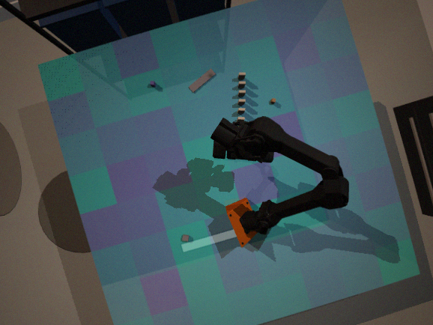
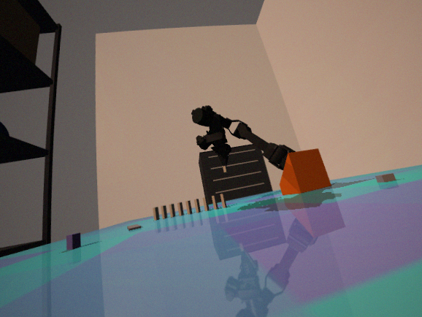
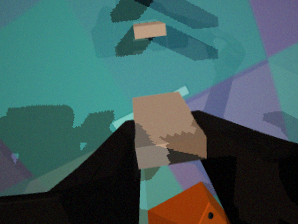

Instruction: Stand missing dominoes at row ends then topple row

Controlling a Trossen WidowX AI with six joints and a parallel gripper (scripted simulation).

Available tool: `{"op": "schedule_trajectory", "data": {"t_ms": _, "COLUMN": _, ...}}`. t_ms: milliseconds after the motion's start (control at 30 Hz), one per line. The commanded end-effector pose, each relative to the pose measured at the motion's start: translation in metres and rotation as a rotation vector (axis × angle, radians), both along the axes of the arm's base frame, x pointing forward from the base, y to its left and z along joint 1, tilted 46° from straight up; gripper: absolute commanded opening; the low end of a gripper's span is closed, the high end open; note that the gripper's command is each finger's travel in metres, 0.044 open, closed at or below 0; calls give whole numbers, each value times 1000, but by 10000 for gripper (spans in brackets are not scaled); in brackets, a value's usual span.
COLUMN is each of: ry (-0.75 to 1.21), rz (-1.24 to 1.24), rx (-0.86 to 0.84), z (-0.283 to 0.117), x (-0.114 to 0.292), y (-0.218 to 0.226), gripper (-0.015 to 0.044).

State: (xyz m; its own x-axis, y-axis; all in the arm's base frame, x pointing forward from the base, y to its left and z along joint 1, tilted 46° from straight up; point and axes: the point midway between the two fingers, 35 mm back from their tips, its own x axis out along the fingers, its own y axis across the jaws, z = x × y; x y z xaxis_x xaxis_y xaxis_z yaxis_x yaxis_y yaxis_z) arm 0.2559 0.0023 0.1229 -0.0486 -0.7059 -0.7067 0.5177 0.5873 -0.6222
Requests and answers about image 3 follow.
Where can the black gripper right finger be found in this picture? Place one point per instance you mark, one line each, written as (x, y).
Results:
(255, 175)

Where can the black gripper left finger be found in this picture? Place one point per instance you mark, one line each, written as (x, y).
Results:
(105, 189)

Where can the tan domino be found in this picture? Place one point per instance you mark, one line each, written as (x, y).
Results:
(149, 29)
(165, 132)

